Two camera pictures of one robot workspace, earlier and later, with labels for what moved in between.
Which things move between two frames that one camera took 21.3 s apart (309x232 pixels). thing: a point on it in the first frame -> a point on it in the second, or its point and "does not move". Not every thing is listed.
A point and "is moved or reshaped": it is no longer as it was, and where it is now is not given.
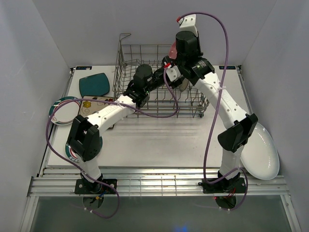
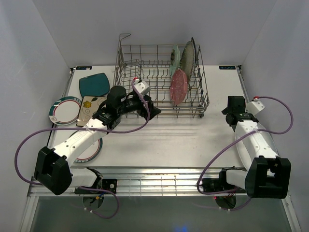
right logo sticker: (227, 67) does not move
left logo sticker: (83, 67) does not move
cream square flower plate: (88, 108) does not move
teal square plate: (95, 84) does not move
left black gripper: (174, 85) -> (153, 110)
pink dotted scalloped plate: (173, 52) -> (178, 86)
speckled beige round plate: (183, 86) is moved or reshaped
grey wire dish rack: (141, 76) does not move
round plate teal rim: (64, 114) does not move
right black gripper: (196, 49) -> (225, 111)
